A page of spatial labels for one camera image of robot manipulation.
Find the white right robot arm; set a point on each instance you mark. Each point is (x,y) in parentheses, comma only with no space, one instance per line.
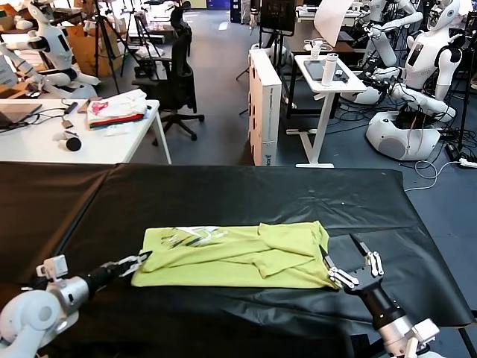
(395,335)

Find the white humanoid robot left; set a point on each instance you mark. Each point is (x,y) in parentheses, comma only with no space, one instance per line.
(56,44)

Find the long white table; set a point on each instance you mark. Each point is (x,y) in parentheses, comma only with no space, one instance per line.
(37,144)

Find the white standing desk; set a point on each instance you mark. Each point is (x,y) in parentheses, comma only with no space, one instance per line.
(324,89)

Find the black power strip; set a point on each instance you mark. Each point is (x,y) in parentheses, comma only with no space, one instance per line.
(451,150)

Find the white thermos bottle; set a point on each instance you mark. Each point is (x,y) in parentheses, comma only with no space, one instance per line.
(328,71)

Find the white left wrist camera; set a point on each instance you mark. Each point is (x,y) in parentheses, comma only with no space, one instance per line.
(54,266)

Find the black usb hub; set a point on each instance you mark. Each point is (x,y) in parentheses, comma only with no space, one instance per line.
(71,108)

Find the curved white sheet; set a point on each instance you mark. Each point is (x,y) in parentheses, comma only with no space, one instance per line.
(330,22)

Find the white humanoid robot right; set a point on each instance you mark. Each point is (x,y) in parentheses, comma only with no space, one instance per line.
(425,59)

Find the dark tablet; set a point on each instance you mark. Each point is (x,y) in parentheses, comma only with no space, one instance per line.
(314,69)

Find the brown cardboard box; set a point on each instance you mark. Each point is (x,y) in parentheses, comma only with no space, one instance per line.
(86,52)

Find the large black table cover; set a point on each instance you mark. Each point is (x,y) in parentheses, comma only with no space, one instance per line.
(242,197)

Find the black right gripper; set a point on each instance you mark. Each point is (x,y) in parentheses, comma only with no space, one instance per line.
(376,302)

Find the dark brown table cover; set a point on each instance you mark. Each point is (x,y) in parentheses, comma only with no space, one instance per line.
(37,216)

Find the tall black tripod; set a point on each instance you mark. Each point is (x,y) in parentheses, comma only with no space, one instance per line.
(98,26)

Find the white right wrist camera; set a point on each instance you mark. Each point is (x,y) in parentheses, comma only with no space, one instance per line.
(425,332)

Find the stack of folded clothes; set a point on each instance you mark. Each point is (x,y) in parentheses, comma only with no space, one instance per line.
(115,110)

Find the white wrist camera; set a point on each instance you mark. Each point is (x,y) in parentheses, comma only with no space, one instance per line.
(425,332)
(54,266)

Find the white humanoid robot raised arm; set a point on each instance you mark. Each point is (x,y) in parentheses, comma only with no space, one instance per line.
(384,44)

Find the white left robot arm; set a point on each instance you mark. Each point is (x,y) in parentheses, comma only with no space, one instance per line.
(33,317)

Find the white power strip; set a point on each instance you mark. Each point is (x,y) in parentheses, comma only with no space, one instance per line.
(467,162)

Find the black light stand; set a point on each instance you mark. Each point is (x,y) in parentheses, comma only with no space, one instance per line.
(464,93)

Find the tall white cardboard box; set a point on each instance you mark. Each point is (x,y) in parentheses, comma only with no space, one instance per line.
(266,108)

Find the short black tripod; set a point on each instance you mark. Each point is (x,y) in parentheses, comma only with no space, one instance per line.
(139,18)

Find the black monitor on stand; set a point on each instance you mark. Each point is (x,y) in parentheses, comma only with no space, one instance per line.
(276,15)

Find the black office chair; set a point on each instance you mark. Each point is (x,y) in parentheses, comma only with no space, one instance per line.
(181,74)

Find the grey laptop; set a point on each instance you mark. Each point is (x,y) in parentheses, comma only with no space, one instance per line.
(16,113)

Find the white humanoid robot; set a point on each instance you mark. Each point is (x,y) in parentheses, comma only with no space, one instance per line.
(56,44)
(425,59)

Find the black round speaker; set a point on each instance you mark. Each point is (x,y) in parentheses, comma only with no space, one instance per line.
(73,144)

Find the white tissue packet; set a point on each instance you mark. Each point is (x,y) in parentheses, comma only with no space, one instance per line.
(118,130)

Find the small white desk gadget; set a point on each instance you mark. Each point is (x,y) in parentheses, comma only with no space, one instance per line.
(315,48)

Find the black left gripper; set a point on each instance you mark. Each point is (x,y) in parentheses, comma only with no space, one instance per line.
(102,277)

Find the yellow-green t-shirt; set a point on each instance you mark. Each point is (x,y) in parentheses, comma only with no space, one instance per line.
(231,257)

